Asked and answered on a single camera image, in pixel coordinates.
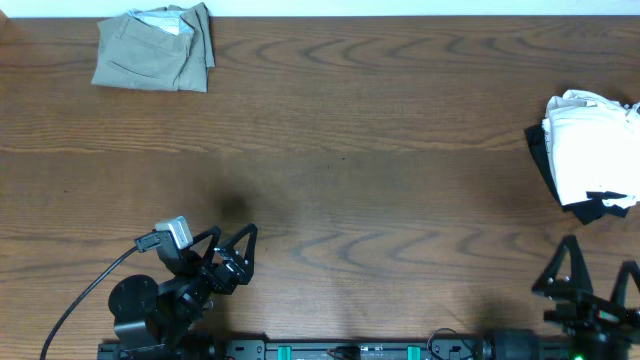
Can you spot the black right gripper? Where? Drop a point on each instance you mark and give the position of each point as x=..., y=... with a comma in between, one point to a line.
x=593, y=309

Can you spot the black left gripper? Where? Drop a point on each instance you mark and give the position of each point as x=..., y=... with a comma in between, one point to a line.
x=233, y=276

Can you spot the grey-green cotton shorts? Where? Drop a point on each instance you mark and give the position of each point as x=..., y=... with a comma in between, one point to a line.
x=162, y=49

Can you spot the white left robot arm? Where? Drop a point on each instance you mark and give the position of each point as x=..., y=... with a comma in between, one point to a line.
x=152, y=318

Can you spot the black folded garment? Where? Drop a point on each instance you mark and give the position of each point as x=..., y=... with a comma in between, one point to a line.
x=586, y=211

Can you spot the white folded garment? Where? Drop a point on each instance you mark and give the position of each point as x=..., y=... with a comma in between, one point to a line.
x=592, y=145

